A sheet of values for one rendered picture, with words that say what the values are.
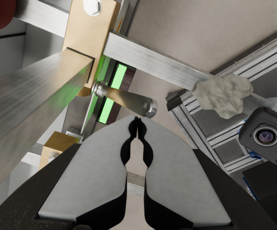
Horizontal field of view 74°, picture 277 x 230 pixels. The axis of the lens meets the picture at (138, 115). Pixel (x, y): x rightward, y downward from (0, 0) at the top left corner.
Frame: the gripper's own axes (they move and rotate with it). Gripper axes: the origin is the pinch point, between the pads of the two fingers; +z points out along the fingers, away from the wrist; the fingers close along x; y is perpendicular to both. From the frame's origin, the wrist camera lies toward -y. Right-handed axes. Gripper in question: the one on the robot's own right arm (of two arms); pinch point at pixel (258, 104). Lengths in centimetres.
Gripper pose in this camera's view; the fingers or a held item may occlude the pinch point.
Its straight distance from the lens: 38.1
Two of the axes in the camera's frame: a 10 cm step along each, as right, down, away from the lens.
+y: 9.2, 3.5, 1.5
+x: 3.8, -8.1, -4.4
